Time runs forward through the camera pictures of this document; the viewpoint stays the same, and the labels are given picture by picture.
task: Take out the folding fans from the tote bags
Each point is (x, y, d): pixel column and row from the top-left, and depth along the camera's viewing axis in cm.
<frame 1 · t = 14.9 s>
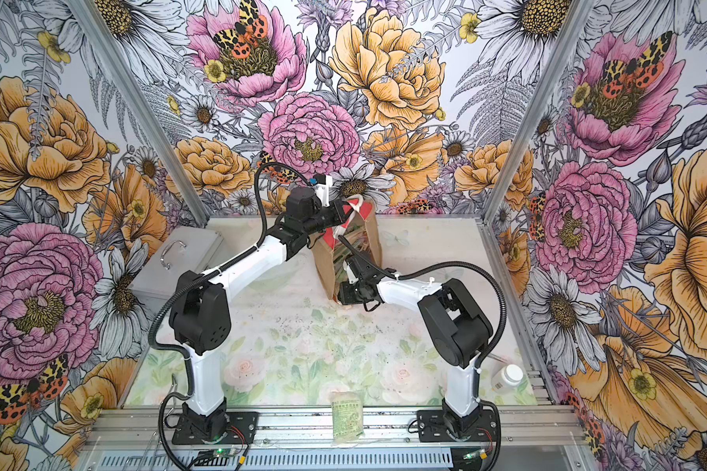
left hand: (355, 210, 87), fingers closed
right hand: (343, 302, 94), fingers open
burlap tote bag red front: (325, 243, 89), point 21 cm above the table
grey metal box with handle: (185, 249, 93), point 16 cm above the table
white plastic bottle: (510, 379, 75), point 10 cm above the table

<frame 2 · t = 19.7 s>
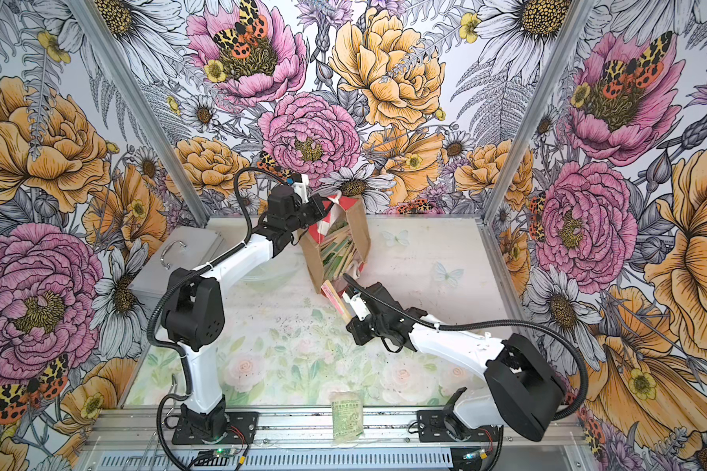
left hand: (334, 205, 90), fingers closed
right hand: (351, 333, 83), fingers closed
burlap tote bag red front: (337, 244, 108), point 6 cm above the table
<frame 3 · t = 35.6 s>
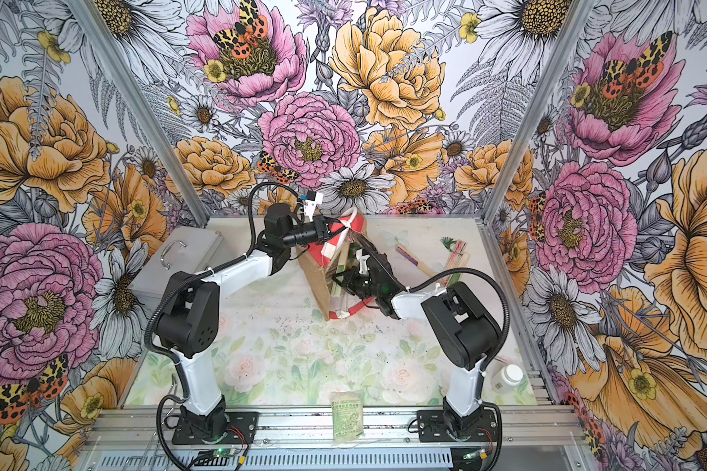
left hand: (348, 229, 84), fingers closed
right hand: (332, 282, 90), fingers closed
purple folding fan: (414, 260, 110), on the table
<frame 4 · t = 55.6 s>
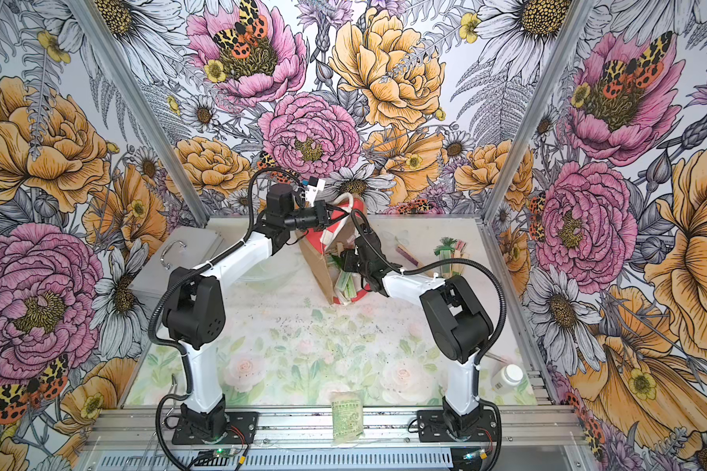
left hand: (347, 218, 84), fingers closed
right hand: (345, 259, 96), fingers open
green folding fan: (345, 287, 96), point 7 cm above the table
